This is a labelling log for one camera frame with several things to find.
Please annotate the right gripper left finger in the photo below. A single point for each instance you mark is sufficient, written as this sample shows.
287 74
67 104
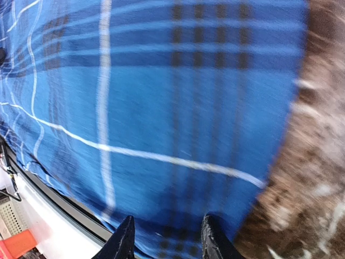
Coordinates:
121 243

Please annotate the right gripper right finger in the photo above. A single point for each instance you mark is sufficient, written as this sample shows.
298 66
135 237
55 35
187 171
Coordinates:
215 244

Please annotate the dark blue plaid shirt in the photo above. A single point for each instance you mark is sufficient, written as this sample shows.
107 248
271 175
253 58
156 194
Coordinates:
163 110

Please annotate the orange box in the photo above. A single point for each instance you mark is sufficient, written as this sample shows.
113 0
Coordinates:
17 245

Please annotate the perforated metal panel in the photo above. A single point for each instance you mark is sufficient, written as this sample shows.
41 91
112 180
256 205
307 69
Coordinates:
12 222

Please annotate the black front rail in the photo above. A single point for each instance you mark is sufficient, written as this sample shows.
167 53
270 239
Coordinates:
69 209

